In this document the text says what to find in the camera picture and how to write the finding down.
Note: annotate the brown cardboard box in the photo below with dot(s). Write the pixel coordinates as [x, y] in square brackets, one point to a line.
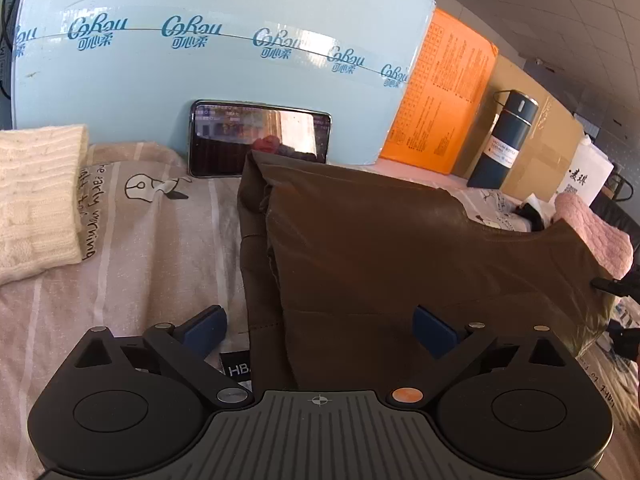
[545, 130]

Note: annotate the cream knitted sweater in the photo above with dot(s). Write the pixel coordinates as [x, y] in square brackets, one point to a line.
[37, 200]

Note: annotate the orange carton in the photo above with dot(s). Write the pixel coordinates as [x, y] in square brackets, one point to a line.
[440, 95]

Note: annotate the black garment label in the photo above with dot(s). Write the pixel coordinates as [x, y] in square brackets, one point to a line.
[235, 369]

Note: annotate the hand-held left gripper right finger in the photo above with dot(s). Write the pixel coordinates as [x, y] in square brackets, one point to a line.
[435, 332]

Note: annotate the large light blue carton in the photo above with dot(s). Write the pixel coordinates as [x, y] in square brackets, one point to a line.
[200, 75]

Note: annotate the white box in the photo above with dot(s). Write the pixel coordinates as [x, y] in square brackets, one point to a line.
[587, 172]

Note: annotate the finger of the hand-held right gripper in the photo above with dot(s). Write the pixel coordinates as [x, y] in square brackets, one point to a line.
[627, 341]
[617, 286]

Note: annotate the pink fluffy garment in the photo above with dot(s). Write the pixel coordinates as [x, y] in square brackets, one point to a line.
[595, 235]

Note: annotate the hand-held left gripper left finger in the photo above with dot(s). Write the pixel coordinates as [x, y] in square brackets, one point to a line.
[205, 331]

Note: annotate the black and white cloth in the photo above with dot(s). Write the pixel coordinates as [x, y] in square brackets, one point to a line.
[535, 212]

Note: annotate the dark blue vacuum bottle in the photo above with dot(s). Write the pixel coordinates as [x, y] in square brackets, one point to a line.
[505, 145]

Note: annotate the brown leather jacket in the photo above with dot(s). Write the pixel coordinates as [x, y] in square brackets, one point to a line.
[390, 255]

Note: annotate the smartphone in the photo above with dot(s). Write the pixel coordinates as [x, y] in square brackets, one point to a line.
[225, 145]

